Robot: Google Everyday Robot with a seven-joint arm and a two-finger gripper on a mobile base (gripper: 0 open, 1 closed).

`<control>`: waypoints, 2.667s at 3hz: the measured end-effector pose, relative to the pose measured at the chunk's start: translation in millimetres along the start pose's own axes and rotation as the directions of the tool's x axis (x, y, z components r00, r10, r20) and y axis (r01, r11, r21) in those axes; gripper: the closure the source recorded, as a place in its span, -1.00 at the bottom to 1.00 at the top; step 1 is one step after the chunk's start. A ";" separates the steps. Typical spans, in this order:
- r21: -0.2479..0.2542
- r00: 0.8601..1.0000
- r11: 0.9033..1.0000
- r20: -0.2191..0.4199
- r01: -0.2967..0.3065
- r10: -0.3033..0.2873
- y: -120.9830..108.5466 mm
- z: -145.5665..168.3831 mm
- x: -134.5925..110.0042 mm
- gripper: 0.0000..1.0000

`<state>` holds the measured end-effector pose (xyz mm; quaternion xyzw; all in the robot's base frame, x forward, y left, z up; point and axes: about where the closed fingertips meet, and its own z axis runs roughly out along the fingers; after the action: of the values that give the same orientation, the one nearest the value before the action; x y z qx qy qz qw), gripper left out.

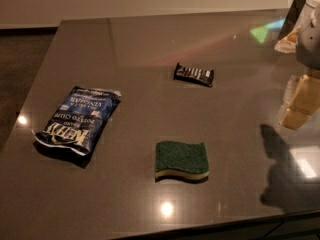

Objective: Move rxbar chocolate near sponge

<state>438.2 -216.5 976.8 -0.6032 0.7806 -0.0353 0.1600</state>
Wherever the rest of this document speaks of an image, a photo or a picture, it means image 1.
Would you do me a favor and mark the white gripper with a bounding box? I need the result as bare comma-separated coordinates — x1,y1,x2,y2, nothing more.
274,13,320,130

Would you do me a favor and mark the blue potato chip bag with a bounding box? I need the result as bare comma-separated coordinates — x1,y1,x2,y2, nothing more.
34,86,121,157

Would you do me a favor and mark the green and yellow sponge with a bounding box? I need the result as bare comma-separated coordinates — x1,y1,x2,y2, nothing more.
155,141,209,181

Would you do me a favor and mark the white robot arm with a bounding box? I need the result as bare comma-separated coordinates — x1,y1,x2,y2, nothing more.
275,0,320,130

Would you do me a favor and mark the black rxbar chocolate bar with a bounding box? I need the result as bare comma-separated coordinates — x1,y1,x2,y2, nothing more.
174,63,215,87

